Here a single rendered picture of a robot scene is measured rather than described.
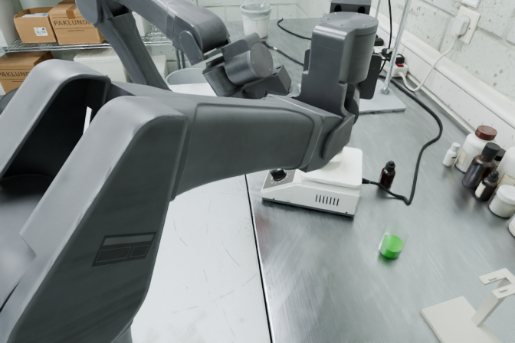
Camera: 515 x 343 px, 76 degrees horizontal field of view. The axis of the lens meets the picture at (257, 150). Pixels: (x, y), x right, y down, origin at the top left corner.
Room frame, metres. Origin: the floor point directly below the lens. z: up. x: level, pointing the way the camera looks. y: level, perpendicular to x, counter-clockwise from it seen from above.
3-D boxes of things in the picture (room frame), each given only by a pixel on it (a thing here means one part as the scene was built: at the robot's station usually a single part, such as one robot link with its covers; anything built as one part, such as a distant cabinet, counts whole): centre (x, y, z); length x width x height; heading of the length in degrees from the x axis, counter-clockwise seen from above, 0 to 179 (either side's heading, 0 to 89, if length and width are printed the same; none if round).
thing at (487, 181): (0.51, -0.49, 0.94); 0.03 x 0.03 x 0.07
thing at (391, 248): (0.37, -0.25, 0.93); 0.04 x 0.04 x 0.06
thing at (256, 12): (1.56, 0.01, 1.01); 0.14 x 0.14 x 0.21
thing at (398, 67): (1.30, -0.48, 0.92); 0.40 x 0.06 x 0.04; 8
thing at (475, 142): (0.61, -0.51, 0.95); 0.06 x 0.06 x 0.11
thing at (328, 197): (0.53, -0.13, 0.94); 0.22 x 0.13 x 0.08; 75
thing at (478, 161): (0.55, -0.49, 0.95); 0.04 x 0.04 x 0.11
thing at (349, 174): (0.53, -0.15, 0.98); 0.12 x 0.12 x 0.01; 75
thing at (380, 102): (0.95, -0.30, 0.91); 0.30 x 0.20 x 0.01; 98
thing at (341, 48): (0.33, -0.07, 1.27); 0.12 x 0.09 x 0.12; 141
